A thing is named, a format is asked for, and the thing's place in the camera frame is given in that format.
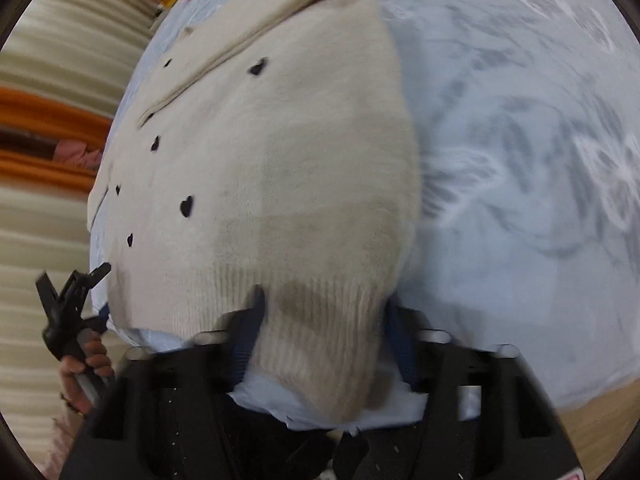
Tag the cream striped curtain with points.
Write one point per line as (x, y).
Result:
(64, 70)

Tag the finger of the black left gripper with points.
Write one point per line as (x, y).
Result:
(98, 274)

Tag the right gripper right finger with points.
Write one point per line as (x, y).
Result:
(485, 415)

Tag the cream knit sweater black hearts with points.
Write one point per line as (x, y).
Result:
(271, 147)

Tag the light blue butterfly bed cover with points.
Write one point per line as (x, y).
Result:
(527, 115)

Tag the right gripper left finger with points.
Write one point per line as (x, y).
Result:
(162, 418)

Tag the pink clothes on shelf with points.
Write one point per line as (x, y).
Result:
(76, 154)

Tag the person's left hand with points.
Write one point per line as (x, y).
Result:
(71, 369)

